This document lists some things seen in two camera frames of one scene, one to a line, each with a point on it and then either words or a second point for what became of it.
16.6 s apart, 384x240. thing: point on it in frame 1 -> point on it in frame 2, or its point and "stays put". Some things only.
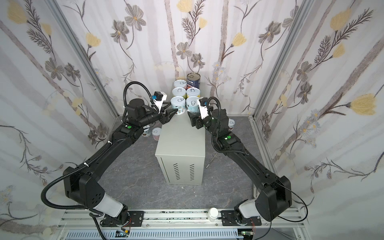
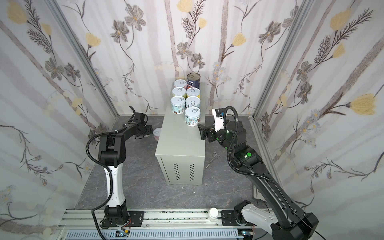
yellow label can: x=193 y=91 stays put
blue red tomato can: x=193 y=80 stays put
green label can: x=179 y=91 stays put
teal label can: x=179 y=103 stays put
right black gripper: x=196 y=119 -> x=208 y=134
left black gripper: x=166 y=117 -> x=149 y=130
